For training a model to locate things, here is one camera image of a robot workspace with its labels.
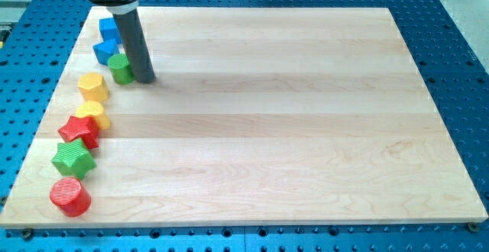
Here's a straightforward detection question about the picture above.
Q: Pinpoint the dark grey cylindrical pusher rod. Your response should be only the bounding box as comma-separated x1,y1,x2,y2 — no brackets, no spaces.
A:
113,9,156,83

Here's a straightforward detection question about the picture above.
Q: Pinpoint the green cylinder block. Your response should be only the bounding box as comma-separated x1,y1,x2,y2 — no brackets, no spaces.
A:
107,53,134,85

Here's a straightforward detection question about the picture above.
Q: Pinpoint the blue triangle block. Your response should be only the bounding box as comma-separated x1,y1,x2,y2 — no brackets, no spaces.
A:
92,39,119,66

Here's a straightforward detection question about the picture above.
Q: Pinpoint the yellow hexagon block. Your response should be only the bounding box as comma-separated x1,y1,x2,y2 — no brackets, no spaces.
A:
77,73,109,102

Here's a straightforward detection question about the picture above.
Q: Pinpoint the blue cube block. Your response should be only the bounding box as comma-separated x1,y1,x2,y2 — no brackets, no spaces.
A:
99,18,122,44

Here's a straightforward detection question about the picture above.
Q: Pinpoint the blue perforated table plate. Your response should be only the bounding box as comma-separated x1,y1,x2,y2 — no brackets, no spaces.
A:
1,0,488,251

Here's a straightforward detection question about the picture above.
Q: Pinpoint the yellow heart block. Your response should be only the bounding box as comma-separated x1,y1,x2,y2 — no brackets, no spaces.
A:
75,101,111,130

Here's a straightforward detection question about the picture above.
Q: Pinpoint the red star block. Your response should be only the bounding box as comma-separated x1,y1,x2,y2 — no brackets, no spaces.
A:
57,116,99,149

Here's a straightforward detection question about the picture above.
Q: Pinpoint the green star block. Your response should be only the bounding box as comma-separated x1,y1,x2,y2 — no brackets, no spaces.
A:
51,138,96,179

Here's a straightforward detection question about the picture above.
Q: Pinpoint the light wooden board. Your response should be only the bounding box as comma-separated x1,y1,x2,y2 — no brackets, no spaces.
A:
1,7,487,228

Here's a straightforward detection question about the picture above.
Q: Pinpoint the red cylinder block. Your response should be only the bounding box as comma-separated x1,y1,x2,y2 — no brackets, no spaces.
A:
49,177,92,217

